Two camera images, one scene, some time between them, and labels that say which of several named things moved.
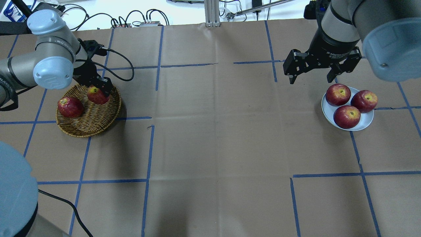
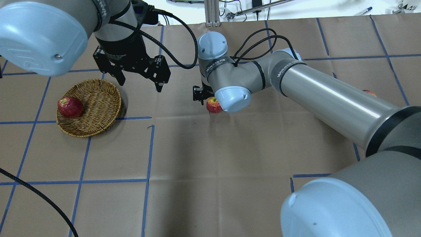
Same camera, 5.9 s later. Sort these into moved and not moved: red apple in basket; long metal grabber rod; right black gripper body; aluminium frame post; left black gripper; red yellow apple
Moved: left black gripper; red yellow apple; right black gripper body
Not moved: long metal grabber rod; red apple in basket; aluminium frame post
